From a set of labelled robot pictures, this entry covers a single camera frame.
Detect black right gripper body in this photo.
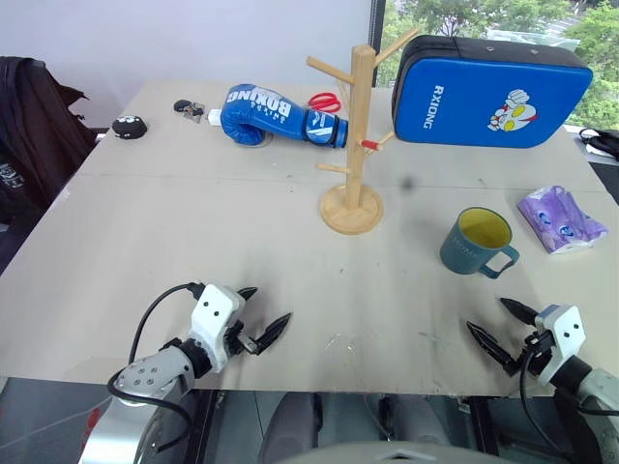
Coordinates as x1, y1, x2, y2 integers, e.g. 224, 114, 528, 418
515, 329, 555, 380

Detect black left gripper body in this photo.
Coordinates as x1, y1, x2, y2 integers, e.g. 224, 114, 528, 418
222, 320, 258, 358

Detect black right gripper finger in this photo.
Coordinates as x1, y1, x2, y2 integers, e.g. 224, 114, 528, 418
465, 319, 520, 378
498, 297, 541, 327

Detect wooden mug tree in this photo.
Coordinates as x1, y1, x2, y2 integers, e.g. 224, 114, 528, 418
305, 26, 420, 237

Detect teal mug with yellow inside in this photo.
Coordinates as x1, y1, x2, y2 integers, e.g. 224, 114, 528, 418
438, 206, 521, 282

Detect purple tissue pack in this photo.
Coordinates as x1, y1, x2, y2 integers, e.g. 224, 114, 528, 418
516, 184, 610, 256

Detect dark grey rounded shape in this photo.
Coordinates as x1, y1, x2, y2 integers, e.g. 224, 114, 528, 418
380, 392, 458, 464

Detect blue boxing glove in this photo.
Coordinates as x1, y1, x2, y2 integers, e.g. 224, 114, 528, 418
220, 83, 351, 149

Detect black bag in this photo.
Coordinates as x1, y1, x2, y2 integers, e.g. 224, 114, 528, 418
577, 127, 619, 159

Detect black key fob with keys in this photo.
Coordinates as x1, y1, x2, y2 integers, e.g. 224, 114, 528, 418
173, 98, 207, 123

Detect black round pouch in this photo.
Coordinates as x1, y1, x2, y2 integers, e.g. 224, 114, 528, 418
111, 113, 149, 141

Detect blue punching pad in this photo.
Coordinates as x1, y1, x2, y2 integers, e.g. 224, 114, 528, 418
391, 34, 595, 150

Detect black jacket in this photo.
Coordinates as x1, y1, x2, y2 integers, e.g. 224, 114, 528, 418
0, 55, 99, 226

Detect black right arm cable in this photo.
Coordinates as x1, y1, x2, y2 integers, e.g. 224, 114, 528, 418
518, 346, 570, 464

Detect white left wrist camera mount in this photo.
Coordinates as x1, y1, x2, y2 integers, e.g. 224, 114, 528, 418
190, 283, 247, 374

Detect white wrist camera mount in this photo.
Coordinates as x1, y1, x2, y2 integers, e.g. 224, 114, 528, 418
190, 283, 247, 374
533, 304, 586, 386

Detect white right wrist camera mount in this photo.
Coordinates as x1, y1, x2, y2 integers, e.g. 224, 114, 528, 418
533, 304, 586, 386

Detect red-handled scissors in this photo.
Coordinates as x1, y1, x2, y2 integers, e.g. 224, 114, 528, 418
307, 92, 344, 116

